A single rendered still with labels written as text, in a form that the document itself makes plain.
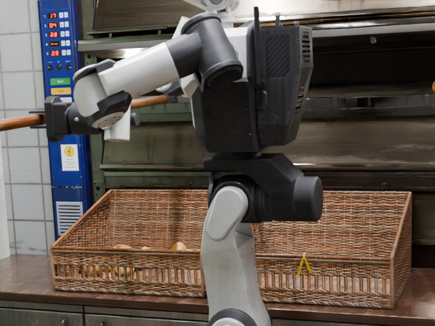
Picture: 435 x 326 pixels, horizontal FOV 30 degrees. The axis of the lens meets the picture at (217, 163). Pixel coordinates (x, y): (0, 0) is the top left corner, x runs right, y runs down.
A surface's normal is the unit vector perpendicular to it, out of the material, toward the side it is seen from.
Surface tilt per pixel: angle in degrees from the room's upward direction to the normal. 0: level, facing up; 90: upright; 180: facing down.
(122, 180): 90
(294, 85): 90
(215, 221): 90
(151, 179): 90
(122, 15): 70
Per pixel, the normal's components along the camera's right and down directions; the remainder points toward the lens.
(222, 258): -0.20, 0.53
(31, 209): -0.35, 0.13
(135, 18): -0.35, -0.22
